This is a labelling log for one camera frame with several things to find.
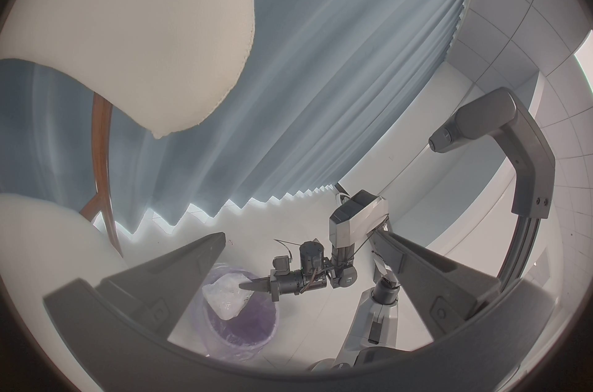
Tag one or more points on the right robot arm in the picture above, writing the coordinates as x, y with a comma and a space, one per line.
356, 219

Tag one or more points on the pale blue curtain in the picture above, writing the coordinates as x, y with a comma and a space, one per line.
324, 80

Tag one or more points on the white paper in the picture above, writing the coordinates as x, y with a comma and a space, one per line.
227, 295

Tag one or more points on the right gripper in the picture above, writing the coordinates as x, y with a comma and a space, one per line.
289, 282

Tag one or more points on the purple plastic bag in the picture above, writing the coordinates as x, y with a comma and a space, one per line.
250, 325

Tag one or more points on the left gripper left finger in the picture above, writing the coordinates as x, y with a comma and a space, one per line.
171, 283

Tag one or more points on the white cushioned wooden chair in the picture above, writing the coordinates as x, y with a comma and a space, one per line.
139, 33

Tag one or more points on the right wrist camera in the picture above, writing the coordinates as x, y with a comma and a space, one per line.
281, 264

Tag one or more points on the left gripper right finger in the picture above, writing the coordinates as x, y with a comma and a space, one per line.
417, 274

